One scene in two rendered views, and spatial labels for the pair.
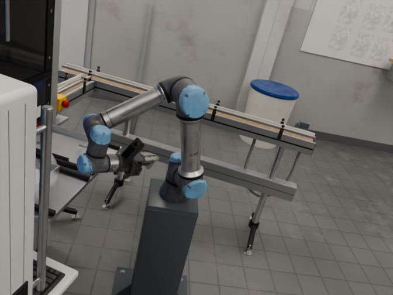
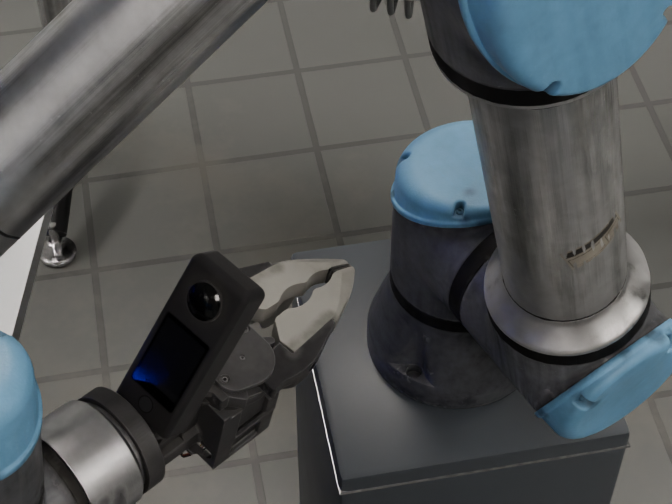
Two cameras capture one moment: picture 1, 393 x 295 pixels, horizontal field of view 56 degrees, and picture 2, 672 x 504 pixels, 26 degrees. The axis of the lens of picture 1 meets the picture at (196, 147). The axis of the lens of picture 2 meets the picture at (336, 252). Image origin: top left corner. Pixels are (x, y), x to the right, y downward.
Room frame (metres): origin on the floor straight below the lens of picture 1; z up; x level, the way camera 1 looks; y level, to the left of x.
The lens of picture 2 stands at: (0.81, 0.19, 1.82)
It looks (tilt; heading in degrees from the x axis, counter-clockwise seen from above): 50 degrees down; 358
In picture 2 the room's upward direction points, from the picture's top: straight up
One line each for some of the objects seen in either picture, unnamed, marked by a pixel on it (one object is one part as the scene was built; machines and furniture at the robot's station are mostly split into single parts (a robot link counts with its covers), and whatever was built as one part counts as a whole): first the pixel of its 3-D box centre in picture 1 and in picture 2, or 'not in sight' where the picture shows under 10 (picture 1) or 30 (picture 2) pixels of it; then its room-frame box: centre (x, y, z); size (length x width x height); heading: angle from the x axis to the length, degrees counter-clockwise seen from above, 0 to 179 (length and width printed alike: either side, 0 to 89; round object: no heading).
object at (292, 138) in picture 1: (184, 104); not in sight; (2.52, 0.16, 0.92); 1.90 x 0.15 x 0.16; 84
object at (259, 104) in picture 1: (266, 114); not in sight; (4.40, -0.74, 0.35); 0.60 x 0.58 x 0.71; 98
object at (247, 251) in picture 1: (252, 228); not in sight; (2.43, -0.59, 0.07); 0.50 x 0.08 x 0.14; 174
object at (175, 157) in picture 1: (181, 167); (470, 217); (1.57, 0.05, 0.96); 0.13 x 0.12 x 0.14; 30
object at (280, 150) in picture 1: (266, 188); not in sight; (2.43, -0.59, 0.46); 0.09 x 0.09 x 0.77; 84
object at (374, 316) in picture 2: (175, 186); (456, 302); (1.57, 0.05, 0.84); 0.15 x 0.15 x 0.10
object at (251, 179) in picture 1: (192, 161); not in sight; (2.50, 0.01, 0.49); 1.60 x 0.08 x 0.12; 84
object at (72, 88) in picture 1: (61, 93); not in sight; (2.18, 0.92, 0.92); 0.69 x 0.15 x 0.16; 174
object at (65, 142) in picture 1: (51, 140); not in sight; (1.62, 0.72, 0.90); 0.34 x 0.26 x 0.04; 84
